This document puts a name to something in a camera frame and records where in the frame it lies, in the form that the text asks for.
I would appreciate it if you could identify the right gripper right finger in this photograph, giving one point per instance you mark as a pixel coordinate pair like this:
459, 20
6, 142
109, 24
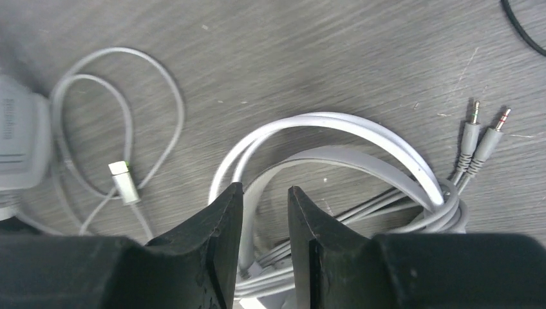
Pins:
335, 267

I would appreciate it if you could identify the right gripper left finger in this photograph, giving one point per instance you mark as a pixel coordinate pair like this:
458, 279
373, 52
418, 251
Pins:
192, 265

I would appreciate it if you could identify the white round gaming headphones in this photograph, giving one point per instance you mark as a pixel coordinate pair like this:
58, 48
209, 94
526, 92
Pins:
271, 290

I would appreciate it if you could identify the white grey angular headphones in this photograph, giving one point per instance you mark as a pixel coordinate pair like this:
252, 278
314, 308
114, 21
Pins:
26, 136

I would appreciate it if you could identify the black small headphones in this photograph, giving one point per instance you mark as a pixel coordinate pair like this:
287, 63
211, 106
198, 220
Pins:
519, 29

